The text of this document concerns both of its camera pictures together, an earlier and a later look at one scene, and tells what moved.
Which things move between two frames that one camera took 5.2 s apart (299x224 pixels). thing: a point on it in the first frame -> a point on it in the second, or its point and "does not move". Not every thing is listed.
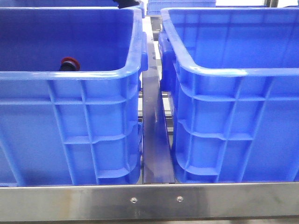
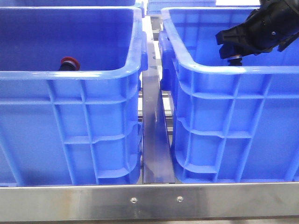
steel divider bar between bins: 158,165 does not move
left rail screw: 133,199 does not move
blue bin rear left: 59,3 does not move
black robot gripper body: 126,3 -> 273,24
